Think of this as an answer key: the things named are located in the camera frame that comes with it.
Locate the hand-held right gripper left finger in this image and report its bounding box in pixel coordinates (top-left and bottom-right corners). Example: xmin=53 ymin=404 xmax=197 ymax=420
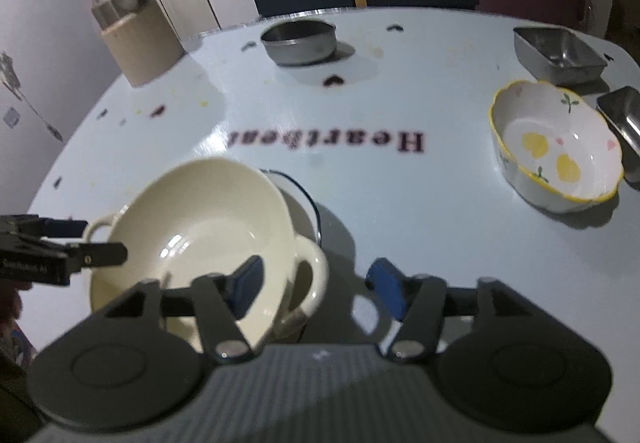
xmin=100 ymin=254 xmax=264 ymax=365

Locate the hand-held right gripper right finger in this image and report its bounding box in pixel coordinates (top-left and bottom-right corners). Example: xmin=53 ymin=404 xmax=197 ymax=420
xmin=365 ymin=258 xmax=538 ymax=365

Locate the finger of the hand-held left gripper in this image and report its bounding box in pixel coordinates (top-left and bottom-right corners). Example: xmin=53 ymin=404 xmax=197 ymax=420
xmin=0 ymin=237 xmax=128 ymax=274
xmin=0 ymin=214 xmax=89 ymax=240

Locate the cream two-handled bowl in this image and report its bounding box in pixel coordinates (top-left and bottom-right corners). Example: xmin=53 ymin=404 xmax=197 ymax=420
xmin=82 ymin=157 xmax=331 ymax=355

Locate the white leaf-print square plate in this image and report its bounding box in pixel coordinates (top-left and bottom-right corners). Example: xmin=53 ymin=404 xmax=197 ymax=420
xmin=257 ymin=168 xmax=322 ymax=244

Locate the white floral bowl yellow rim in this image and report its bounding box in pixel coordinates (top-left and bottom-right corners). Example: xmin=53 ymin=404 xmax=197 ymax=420
xmin=489 ymin=80 xmax=625 ymax=214

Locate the steel rectangular container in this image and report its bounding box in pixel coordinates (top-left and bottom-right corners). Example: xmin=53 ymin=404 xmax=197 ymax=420
xmin=596 ymin=86 xmax=640 ymax=184
xmin=513 ymin=26 xmax=608 ymax=85

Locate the beige canister with steel lid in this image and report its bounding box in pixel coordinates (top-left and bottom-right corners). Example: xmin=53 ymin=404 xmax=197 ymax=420
xmin=91 ymin=0 xmax=186 ymax=88

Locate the round steel bowl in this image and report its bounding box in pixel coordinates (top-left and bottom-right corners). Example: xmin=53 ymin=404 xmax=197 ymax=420
xmin=260 ymin=20 xmax=337 ymax=66

